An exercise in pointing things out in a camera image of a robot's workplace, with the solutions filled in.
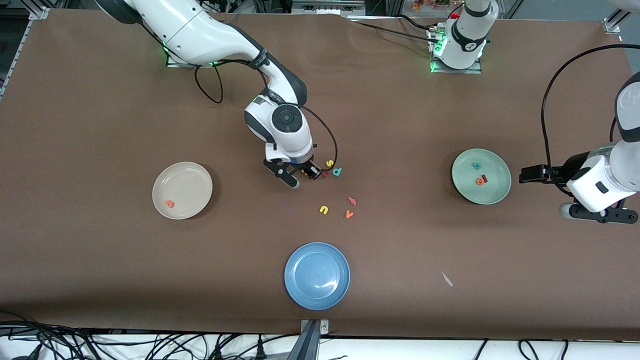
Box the green round plate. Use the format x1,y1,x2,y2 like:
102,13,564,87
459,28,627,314
451,148,512,206

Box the blue round plate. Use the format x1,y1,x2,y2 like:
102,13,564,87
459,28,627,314
284,242,351,311

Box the beige brown round plate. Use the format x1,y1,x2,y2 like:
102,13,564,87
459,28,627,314
152,161,214,221

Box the grey metal rack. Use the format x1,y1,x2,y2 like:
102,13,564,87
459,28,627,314
291,0,366,16

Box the brown table cover sheet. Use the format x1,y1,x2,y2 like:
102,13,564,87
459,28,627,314
0,9,640,342

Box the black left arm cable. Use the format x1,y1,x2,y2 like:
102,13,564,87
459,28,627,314
540,44,640,196

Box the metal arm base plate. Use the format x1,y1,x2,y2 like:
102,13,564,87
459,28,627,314
166,47,221,69
429,27,483,75

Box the black cable on sheet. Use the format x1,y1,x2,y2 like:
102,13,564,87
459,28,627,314
397,14,451,31
350,19,441,46

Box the grey metal camera mount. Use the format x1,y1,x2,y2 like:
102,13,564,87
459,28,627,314
300,319,330,360

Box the tangled black cables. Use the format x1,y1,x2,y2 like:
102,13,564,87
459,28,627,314
0,310,301,360

